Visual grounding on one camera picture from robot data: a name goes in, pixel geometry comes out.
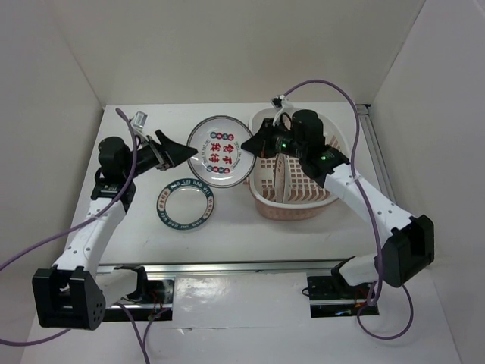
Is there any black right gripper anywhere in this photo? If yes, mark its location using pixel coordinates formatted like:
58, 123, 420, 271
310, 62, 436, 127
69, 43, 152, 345
241, 118, 305, 159

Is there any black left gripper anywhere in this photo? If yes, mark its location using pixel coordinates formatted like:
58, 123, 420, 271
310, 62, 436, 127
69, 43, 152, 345
122, 129, 197, 179

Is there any plate with red characters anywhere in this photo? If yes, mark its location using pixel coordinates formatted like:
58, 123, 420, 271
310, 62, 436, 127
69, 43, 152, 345
187, 115, 255, 188

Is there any green rimmed white plate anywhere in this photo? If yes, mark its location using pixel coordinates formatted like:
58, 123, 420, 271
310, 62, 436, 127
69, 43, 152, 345
156, 178, 215, 231

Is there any plate with orange sunburst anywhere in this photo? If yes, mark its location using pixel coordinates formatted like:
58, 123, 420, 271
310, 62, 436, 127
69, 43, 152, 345
273, 154, 291, 203

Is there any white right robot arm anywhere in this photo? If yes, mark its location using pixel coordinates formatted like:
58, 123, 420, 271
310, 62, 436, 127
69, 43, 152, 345
242, 109, 435, 297

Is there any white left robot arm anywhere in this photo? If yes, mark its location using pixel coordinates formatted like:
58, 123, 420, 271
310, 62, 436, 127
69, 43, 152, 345
32, 130, 197, 330

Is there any white pink dish rack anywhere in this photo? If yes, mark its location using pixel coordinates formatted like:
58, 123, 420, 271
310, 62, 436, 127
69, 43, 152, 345
245, 108, 350, 221

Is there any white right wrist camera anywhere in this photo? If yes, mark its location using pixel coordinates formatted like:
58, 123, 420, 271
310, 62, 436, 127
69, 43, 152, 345
271, 94, 293, 126

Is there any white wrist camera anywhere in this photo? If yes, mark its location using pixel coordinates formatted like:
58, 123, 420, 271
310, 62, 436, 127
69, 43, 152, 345
130, 111, 148, 130
271, 94, 293, 126

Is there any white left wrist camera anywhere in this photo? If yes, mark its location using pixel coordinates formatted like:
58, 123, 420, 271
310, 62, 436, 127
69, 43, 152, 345
130, 111, 148, 130

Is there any aluminium table edge rail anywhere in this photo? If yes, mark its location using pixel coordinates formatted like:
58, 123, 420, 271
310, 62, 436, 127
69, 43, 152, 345
357, 104, 396, 201

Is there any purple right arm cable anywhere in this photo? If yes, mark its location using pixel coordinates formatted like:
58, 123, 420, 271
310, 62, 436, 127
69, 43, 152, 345
282, 78, 414, 339

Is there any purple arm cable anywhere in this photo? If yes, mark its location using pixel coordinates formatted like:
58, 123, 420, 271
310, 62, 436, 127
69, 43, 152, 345
0, 108, 158, 364
282, 78, 414, 339

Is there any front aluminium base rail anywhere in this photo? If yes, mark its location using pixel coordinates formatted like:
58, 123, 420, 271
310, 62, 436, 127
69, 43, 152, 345
120, 259, 371, 322

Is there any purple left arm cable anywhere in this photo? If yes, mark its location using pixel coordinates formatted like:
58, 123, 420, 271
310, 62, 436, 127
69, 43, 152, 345
0, 108, 158, 364

